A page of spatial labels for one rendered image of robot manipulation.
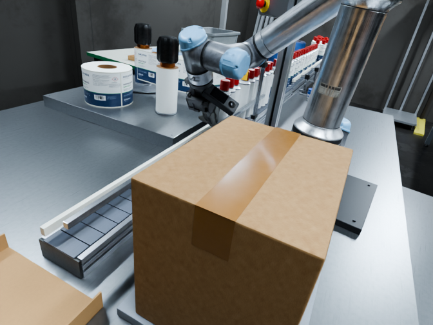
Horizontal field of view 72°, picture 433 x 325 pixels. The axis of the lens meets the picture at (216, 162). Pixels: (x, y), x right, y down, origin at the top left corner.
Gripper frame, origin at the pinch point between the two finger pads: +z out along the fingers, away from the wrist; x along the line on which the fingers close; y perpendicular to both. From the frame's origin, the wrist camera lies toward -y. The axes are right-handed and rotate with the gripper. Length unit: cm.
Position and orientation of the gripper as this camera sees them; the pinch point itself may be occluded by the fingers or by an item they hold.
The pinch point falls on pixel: (215, 124)
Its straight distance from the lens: 105.8
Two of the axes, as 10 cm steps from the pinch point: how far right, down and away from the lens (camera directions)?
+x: -4.4, 7.7, -4.6
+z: 1.3, 5.6, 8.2
